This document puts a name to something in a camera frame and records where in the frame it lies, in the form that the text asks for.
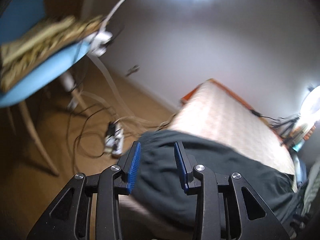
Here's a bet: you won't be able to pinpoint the beige checkered bed blanket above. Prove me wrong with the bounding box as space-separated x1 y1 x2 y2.
159 79 297 193

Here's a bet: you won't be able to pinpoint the blue chair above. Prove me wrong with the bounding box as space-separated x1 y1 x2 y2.
1 0 100 176

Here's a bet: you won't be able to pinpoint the black floor cable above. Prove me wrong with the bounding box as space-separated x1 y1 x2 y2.
65 80 118 176

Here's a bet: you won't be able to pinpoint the ring light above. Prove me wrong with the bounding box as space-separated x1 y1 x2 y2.
299 86 320 129

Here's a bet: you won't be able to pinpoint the dark green pants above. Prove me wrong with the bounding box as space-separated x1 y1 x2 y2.
132 130 305 230

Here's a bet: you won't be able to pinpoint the patterned beige cushion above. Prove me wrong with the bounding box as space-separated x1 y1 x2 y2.
1 15 103 93

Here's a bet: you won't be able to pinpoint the white power strip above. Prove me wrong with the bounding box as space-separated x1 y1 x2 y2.
104 122 124 158

